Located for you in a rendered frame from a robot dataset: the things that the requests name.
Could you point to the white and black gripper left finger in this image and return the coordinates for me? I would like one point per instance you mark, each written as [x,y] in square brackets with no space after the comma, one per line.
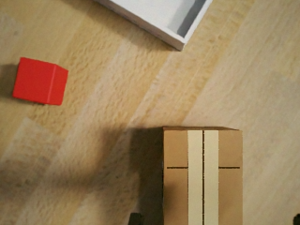
[136,219]

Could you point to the red block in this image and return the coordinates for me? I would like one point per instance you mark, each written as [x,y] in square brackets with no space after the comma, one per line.
[40,81]

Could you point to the white square tray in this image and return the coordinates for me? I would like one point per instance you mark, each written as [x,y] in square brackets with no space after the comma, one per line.
[180,17]

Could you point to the brown cardboard box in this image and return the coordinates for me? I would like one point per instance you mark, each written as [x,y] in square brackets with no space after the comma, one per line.
[202,176]

